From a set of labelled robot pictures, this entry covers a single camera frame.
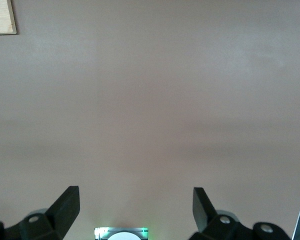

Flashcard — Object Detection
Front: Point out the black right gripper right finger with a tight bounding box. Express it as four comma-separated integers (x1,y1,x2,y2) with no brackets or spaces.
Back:
192,187,292,240

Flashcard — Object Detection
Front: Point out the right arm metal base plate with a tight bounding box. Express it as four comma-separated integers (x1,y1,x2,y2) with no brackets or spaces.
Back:
94,226,150,240

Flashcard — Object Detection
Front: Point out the wooden cutting board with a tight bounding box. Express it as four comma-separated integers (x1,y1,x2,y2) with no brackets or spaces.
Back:
0,0,18,36

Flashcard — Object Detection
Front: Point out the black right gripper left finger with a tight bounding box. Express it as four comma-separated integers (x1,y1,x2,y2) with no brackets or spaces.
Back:
0,185,80,240

